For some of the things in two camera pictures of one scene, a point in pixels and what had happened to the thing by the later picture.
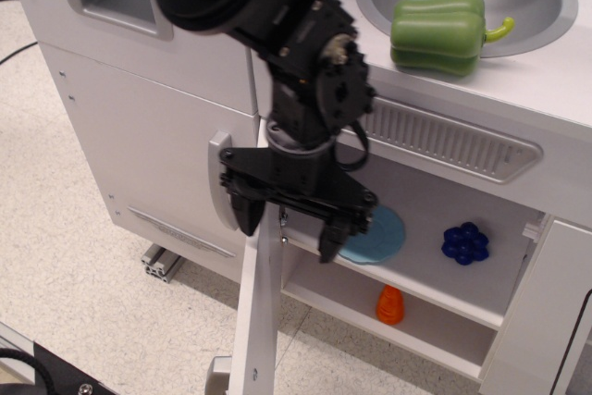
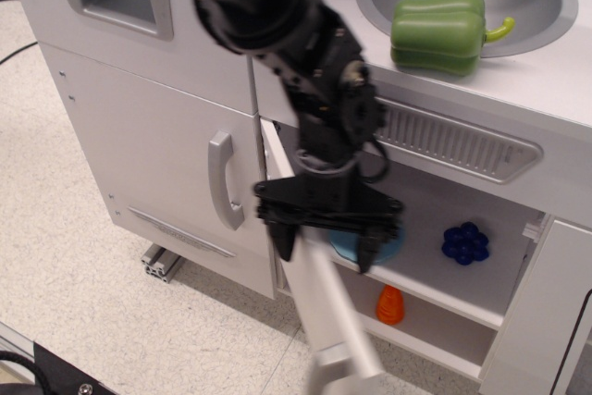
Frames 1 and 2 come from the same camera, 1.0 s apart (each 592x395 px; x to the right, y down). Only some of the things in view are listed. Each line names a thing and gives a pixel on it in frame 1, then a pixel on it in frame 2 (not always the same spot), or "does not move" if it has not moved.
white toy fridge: (156, 101) does not move
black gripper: (308, 181) to (332, 200)
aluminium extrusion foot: (160, 262) does not move
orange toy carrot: (389, 305) does not move
